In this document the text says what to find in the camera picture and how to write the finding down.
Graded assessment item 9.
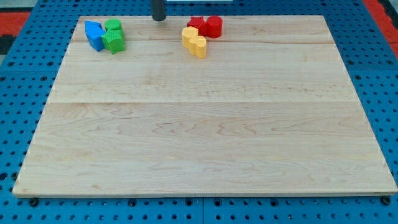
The red star block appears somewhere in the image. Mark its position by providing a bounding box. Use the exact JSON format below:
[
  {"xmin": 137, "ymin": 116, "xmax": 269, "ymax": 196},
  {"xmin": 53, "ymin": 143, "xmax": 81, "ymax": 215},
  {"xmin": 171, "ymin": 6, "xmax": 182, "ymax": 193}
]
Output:
[{"xmin": 187, "ymin": 16, "xmax": 208, "ymax": 36}]

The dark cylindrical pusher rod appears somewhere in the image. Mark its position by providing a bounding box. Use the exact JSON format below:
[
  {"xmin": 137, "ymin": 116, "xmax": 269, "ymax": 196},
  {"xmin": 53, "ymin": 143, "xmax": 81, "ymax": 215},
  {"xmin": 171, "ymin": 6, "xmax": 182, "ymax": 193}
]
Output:
[{"xmin": 150, "ymin": 0, "xmax": 166, "ymax": 22}]

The yellow heart block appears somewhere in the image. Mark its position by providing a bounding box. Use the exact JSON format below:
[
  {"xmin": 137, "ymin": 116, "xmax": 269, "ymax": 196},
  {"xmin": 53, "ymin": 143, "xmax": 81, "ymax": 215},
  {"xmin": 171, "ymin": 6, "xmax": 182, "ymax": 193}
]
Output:
[{"xmin": 188, "ymin": 35, "xmax": 207, "ymax": 58}]

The green star block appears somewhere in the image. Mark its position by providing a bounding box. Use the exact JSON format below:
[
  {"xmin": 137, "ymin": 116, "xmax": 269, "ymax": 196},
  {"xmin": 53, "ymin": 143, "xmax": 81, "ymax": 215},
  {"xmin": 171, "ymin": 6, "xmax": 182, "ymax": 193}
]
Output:
[{"xmin": 101, "ymin": 29, "xmax": 126, "ymax": 54}]

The yellow hexagon block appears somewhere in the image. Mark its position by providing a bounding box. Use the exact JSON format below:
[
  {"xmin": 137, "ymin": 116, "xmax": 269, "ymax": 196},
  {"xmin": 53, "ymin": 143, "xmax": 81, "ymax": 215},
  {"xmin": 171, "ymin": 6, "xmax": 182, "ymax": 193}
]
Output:
[{"xmin": 182, "ymin": 26, "xmax": 198, "ymax": 49}]

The wooden board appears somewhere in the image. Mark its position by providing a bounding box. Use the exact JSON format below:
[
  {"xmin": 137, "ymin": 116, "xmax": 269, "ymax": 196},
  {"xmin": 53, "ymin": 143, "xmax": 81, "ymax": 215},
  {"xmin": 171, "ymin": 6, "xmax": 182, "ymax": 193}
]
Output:
[{"xmin": 13, "ymin": 16, "xmax": 397, "ymax": 198}]

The blue pentagon block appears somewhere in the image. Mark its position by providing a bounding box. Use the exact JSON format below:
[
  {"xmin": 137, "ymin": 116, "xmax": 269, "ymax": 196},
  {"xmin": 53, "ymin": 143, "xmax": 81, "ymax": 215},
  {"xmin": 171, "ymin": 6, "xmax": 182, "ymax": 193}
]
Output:
[{"xmin": 85, "ymin": 27, "xmax": 105, "ymax": 52}]

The blue cube block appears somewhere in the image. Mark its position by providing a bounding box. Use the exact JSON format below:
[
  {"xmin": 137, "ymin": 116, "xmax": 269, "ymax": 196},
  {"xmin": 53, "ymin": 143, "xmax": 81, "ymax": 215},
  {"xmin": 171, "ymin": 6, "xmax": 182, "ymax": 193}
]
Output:
[{"xmin": 84, "ymin": 21, "xmax": 102, "ymax": 33}]

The green cylinder block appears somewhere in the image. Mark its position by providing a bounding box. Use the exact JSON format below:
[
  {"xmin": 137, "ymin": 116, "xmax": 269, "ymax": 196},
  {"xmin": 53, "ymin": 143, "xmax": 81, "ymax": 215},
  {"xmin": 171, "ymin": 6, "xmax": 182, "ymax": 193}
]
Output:
[{"xmin": 104, "ymin": 19, "xmax": 123, "ymax": 31}]

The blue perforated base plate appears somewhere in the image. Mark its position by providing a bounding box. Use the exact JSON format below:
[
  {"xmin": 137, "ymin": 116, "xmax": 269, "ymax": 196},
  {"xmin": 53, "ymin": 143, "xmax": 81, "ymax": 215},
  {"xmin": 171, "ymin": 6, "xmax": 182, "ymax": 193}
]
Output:
[{"xmin": 1, "ymin": 0, "xmax": 397, "ymax": 223}]

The red cylinder block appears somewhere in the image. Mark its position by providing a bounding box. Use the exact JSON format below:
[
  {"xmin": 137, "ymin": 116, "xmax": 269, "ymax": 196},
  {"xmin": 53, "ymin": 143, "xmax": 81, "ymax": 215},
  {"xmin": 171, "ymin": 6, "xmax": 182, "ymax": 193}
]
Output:
[{"xmin": 206, "ymin": 16, "xmax": 223, "ymax": 39}]

